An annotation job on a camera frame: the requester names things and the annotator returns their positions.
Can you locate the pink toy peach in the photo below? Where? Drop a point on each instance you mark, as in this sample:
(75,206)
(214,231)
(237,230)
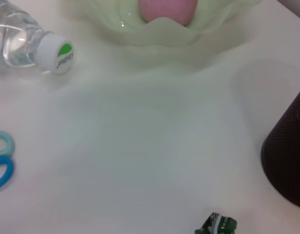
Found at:
(167,11)

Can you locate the green plastic wrapper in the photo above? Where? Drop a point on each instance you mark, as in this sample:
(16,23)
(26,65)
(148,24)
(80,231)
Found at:
(218,224)

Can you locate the clear green-label water bottle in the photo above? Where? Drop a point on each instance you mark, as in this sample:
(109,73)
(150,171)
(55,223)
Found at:
(23,41)

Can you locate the green wavy glass fruit plate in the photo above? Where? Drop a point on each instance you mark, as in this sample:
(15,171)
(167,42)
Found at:
(164,34)

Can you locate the black mesh pen holder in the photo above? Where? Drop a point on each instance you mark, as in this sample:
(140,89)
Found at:
(288,151)

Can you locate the blue capped scissors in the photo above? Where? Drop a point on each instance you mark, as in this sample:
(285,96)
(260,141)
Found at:
(8,168)

